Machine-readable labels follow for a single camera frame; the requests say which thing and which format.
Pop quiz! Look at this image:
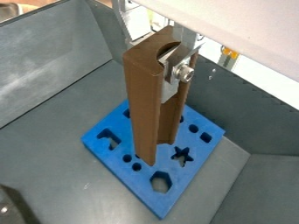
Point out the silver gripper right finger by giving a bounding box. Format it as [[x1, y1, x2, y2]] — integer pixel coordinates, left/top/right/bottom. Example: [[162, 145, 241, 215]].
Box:
[[158, 24, 205, 103]]

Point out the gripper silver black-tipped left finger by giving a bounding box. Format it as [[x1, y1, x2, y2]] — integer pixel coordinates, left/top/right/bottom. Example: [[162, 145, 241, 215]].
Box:
[[113, 0, 155, 48]]

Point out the blue shape board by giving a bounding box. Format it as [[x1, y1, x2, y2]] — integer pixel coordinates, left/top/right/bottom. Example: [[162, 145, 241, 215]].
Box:
[[82, 101, 225, 218]]

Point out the black arch holder stand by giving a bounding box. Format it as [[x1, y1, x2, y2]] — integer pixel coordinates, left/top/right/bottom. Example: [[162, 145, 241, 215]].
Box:
[[0, 185, 42, 224]]

